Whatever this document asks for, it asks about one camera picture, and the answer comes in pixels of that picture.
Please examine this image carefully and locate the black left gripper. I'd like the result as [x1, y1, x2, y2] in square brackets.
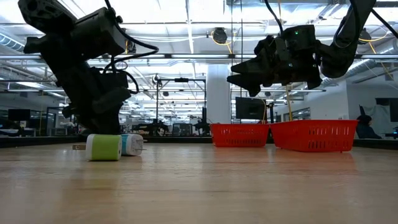
[57, 60, 133, 135]

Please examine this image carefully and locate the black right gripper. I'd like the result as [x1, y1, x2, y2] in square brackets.
[226, 34, 323, 97]

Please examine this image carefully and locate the green white wall charger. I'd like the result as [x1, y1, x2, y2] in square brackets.
[72, 133, 123, 162]

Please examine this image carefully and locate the blue white wall charger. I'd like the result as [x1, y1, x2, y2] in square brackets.
[120, 133, 147, 157]

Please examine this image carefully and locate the black monitor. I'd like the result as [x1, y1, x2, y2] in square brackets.
[235, 96, 267, 121]

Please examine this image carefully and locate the white building column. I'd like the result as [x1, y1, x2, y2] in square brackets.
[206, 63, 231, 124]

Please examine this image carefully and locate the black monitor stand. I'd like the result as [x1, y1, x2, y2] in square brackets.
[267, 101, 275, 138]

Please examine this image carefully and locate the black background robot rig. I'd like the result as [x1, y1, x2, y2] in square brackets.
[132, 119, 170, 137]

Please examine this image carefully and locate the red plastic basket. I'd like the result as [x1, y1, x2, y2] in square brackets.
[210, 123, 271, 148]
[270, 119, 359, 153]

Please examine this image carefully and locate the dark background monitor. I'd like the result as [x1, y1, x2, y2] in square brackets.
[7, 108, 31, 122]

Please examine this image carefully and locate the seated person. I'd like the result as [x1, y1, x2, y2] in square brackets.
[356, 114, 382, 140]

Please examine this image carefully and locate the white cloth sheet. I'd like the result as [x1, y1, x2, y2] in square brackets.
[363, 104, 391, 135]

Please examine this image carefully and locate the black hanging cable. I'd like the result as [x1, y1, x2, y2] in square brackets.
[230, 0, 234, 124]
[239, 0, 244, 124]

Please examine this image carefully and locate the black background cage frame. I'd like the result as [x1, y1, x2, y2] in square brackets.
[45, 106, 73, 135]

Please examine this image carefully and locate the yellow hanging cable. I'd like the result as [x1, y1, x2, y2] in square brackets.
[277, 0, 294, 121]

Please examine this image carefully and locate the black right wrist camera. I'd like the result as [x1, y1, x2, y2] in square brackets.
[281, 24, 318, 52]

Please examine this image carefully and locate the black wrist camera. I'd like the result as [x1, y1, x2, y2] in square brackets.
[73, 6, 127, 62]
[281, 24, 318, 52]

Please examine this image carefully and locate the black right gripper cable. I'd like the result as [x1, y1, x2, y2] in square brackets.
[263, 0, 284, 35]

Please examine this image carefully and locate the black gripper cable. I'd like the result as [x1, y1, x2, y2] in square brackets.
[263, 0, 284, 35]
[104, 0, 160, 94]

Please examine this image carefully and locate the black background rig frame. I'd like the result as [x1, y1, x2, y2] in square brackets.
[154, 77, 208, 136]

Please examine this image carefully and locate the silver ventilation duct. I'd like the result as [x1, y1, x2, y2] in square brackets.
[322, 58, 374, 91]

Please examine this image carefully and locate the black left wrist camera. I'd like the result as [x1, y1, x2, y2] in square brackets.
[73, 6, 127, 62]

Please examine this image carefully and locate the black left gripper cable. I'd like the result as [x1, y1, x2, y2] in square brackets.
[104, 0, 160, 94]

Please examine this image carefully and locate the black wall screen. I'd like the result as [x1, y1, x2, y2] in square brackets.
[375, 97, 398, 123]

